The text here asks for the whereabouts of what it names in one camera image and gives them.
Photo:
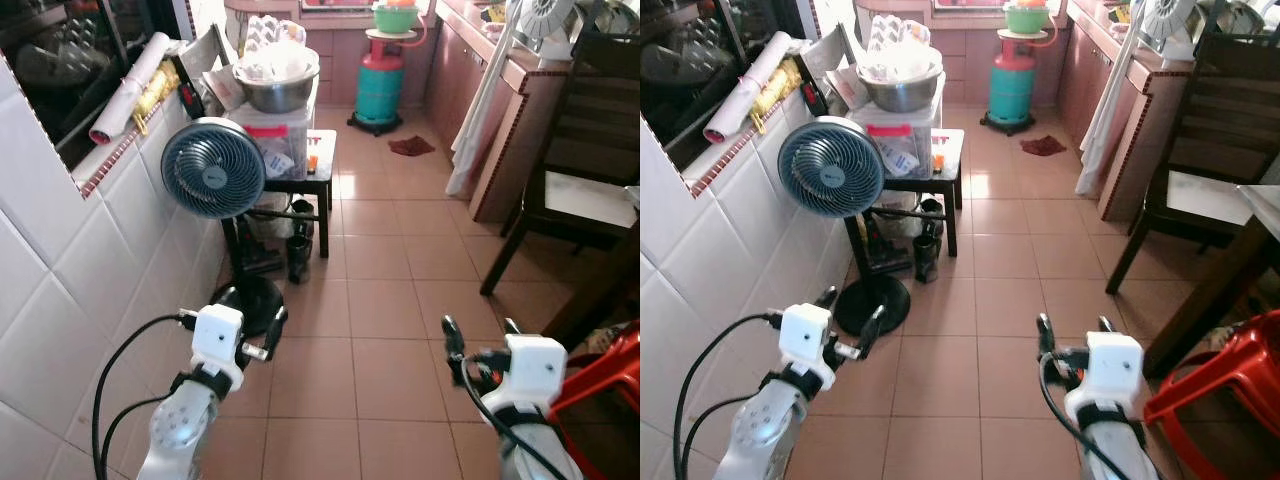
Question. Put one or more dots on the red plastic stool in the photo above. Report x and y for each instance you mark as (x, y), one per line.
(600, 370)
(1240, 360)

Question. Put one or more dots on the dark wooden grey-top table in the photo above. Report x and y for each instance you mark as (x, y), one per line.
(1210, 300)
(600, 290)

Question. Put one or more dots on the white plastic bag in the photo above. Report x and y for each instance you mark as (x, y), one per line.
(275, 60)
(900, 60)

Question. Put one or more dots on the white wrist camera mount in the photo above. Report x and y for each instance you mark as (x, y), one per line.
(535, 365)
(1115, 362)
(805, 340)
(215, 340)

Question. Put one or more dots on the blue grey standing fan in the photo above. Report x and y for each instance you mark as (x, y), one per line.
(212, 168)
(830, 167)

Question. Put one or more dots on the rolled white paper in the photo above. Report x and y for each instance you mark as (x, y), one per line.
(130, 90)
(745, 90)

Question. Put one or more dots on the dark wooden chair white cushion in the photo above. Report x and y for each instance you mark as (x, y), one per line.
(590, 120)
(1215, 110)

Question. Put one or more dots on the white hanging cloth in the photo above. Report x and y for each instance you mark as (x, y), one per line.
(1105, 130)
(480, 120)

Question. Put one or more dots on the white fan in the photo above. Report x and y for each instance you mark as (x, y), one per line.
(545, 15)
(1168, 15)

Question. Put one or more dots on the green plastic basin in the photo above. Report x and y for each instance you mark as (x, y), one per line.
(1027, 18)
(396, 18)

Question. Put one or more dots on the teal gas cylinder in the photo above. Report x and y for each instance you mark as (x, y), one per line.
(380, 85)
(1012, 88)

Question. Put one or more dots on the small black side table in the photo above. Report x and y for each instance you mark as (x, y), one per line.
(322, 160)
(952, 165)

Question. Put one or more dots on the grey board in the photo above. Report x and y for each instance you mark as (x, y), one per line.
(835, 50)
(215, 55)

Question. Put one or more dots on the black boot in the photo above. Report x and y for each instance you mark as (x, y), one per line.
(302, 218)
(298, 260)
(932, 216)
(925, 260)

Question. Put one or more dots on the dark red floor cloth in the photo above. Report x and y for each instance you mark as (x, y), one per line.
(410, 146)
(1043, 146)

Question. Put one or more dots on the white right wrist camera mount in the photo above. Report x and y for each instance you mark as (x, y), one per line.
(535, 365)
(1115, 362)

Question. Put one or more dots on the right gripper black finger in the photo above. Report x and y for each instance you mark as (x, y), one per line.
(1047, 336)
(454, 338)
(512, 328)
(1106, 326)

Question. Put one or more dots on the red and black device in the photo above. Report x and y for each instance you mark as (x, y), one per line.
(812, 97)
(190, 100)

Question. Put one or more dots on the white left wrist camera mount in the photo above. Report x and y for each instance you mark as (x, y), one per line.
(215, 340)
(805, 340)

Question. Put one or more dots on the stainless steel bowl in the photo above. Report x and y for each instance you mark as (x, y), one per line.
(900, 95)
(275, 95)

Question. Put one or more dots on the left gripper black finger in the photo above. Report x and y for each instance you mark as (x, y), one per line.
(276, 325)
(228, 298)
(828, 297)
(872, 328)

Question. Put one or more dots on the brown tiled kitchen counter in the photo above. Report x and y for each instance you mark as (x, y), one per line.
(510, 150)
(1135, 150)

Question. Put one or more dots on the yellow packet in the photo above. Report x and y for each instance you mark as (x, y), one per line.
(160, 95)
(778, 92)

